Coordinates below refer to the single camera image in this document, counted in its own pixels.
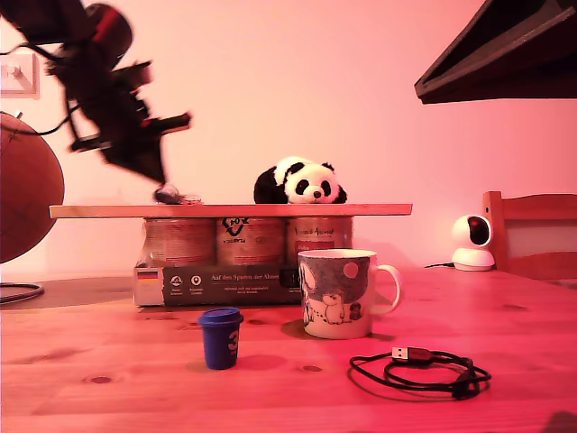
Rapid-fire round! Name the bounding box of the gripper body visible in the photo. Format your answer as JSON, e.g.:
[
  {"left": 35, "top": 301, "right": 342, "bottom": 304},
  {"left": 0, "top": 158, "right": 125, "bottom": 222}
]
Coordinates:
[{"left": 60, "top": 67, "right": 193, "bottom": 152}]

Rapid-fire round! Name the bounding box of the key bunch with metal opener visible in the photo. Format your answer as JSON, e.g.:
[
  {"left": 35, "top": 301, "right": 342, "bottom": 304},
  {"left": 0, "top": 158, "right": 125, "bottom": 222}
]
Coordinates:
[{"left": 152, "top": 181, "right": 202, "bottom": 206}]

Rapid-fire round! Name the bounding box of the panda plush toy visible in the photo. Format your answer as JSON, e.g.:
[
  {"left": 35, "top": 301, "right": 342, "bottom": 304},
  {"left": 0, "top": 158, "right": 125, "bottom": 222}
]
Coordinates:
[{"left": 252, "top": 156, "right": 349, "bottom": 207}]

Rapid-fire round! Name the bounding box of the tin can with red label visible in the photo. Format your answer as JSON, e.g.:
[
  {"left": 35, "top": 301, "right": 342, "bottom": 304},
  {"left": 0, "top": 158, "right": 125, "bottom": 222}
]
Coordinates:
[{"left": 286, "top": 218, "right": 354, "bottom": 265}]

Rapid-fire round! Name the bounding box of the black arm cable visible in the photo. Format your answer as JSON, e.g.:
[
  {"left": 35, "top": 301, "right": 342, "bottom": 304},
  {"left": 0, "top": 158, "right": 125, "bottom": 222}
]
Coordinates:
[
  {"left": 0, "top": 41, "right": 58, "bottom": 58},
  {"left": 26, "top": 106, "right": 78, "bottom": 137}
]

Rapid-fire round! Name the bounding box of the wooden shelf board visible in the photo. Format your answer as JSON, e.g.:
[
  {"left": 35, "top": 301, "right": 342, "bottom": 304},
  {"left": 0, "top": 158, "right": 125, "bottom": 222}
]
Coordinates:
[{"left": 48, "top": 203, "right": 414, "bottom": 220}]

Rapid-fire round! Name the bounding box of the wooden chair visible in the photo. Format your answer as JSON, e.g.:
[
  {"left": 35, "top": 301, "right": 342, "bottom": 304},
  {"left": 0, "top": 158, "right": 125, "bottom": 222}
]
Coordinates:
[{"left": 481, "top": 191, "right": 577, "bottom": 290}]

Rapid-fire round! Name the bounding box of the dark cardboard can tray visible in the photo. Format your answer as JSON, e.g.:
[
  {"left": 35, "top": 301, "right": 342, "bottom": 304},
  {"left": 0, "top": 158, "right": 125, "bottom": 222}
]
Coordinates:
[{"left": 133, "top": 263, "right": 303, "bottom": 309}]

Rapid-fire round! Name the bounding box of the white cartoon print mug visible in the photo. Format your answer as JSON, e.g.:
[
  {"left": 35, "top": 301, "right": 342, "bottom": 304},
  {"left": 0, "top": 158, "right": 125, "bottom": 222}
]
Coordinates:
[{"left": 297, "top": 249, "right": 403, "bottom": 341}]

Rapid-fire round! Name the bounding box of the grey table mat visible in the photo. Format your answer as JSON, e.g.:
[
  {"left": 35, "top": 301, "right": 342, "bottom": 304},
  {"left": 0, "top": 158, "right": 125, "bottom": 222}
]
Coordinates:
[{"left": 0, "top": 276, "right": 136, "bottom": 311}]

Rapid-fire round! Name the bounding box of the metal globe stand ring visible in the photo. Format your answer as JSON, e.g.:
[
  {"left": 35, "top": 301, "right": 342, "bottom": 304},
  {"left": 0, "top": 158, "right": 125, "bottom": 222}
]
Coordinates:
[{"left": 0, "top": 282, "right": 46, "bottom": 305}]

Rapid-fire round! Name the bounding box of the white security camera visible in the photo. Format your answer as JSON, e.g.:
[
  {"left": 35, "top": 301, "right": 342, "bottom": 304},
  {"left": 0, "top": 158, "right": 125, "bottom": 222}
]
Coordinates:
[{"left": 451, "top": 214, "right": 497, "bottom": 272}]

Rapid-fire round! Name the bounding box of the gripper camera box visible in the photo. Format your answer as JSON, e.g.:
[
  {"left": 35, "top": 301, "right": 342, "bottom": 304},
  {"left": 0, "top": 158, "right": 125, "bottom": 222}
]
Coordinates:
[{"left": 110, "top": 60, "right": 155, "bottom": 91}]

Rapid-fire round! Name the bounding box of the small blue lidded cup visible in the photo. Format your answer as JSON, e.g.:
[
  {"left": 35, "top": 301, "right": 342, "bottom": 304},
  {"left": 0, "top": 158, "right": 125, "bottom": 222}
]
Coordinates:
[{"left": 197, "top": 307, "right": 245, "bottom": 372}]

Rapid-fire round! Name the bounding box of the brown globe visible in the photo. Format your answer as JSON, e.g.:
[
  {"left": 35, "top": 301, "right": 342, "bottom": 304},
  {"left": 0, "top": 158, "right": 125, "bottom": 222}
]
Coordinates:
[{"left": 0, "top": 110, "right": 66, "bottom": 265}]

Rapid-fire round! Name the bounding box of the black USB cable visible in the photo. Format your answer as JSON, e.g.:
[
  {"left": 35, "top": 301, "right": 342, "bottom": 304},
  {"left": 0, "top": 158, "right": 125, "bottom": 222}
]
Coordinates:
[{"left": 348, "top": 345, "right": 492, "bottom": 401}]

